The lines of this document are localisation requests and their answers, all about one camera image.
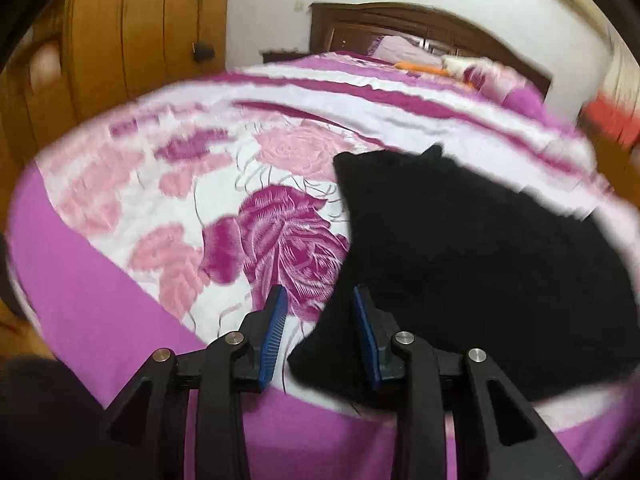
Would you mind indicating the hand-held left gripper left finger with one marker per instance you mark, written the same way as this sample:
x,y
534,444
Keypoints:
x,y
272,340

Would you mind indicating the dark wooden headboard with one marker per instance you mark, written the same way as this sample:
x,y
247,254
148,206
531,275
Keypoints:
x,y
450,25

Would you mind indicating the bed with pink floral bedspread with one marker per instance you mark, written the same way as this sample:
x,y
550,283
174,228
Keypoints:
x,y
200,160

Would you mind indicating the wooden wardrobe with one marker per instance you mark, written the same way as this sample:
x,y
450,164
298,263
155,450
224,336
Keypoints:
x,y
125,45

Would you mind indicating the black knit garment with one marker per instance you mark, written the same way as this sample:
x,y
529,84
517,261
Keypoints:
x,y
475,240

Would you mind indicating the person's dark clothing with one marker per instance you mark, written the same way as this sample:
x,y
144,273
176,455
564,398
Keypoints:
x,y
55,420

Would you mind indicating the red cloth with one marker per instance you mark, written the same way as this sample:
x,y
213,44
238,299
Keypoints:
x,y
610,117

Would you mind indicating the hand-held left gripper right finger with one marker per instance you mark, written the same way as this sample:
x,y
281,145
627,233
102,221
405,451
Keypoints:
x,y
365,340

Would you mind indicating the folded pink purple quilt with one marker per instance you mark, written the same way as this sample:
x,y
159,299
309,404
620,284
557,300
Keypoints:
x,y
505,85

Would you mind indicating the pink white pillow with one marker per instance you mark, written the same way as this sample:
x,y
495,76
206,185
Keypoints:
x,y
397,49

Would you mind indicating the wooden dresser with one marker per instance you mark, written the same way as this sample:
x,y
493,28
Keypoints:
x,y
612,165

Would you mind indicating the dark wooden nightstand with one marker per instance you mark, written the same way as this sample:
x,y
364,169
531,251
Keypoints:
x,y
285,56

